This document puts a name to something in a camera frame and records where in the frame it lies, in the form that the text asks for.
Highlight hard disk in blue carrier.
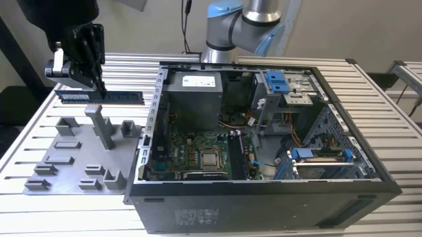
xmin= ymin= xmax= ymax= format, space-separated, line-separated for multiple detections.
xmin=275 ymin=147 xmax=357 ymax=180

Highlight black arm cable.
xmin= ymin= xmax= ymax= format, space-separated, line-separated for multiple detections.
xmin=181 ymin=0 xmax=197 ymax=54

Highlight orange red wire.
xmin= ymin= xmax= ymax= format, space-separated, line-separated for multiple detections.
xmin=286 ymin=112 xmax=303 ymax=148

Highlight black open PC case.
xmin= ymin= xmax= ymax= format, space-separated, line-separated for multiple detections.
xmin=122 ymin=60 xmax=404 ymax=235

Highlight blue plug black wire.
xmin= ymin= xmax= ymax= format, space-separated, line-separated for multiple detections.
xmin=251 ymin=159 xmax=283 ymax=166

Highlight silver metal drive cage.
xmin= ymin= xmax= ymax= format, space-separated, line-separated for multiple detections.
xmin=250 ymin=70 xmax=318 ymax=134

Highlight blue drive bay latch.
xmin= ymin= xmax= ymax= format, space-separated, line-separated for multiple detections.
xmin=265 ymin=71 xmax=289 ymax=94

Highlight neighbouring metal slat table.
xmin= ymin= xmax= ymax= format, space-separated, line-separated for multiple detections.
xmin=385 ymin=60 xmax=422 ymax=99

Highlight grey power supply unit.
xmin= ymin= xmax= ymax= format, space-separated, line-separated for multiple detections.
xmin=163 ymin=71 xmax=225 ymax=131

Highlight blue RAM stick black chips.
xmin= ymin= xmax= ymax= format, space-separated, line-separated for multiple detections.
xmin=54 ymin=89 xmax=146 ymax=106

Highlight grey plastic parts rack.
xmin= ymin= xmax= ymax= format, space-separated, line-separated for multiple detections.
xmin=22 ymin=103 xmax=146 ymax=196

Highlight green motherboard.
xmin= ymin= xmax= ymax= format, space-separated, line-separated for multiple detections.
xmin=144 ymin=128 xmax=262 ymax=181

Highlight CPU socket with silver CPU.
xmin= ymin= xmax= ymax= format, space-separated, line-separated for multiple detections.
xmin=199 ymin=147 xmax=222 ymax=171

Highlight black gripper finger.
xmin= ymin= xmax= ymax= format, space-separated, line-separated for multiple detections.
xmin=64 ymin=23 xmax=108 ymax=100

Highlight black graphics card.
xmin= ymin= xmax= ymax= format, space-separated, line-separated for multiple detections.
xmin=183 ymin=172 xmax=230 ymax=181

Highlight yellow black power wires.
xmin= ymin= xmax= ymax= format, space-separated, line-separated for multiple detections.
xmin=219 ymin=111 xmax=258 ymax=129

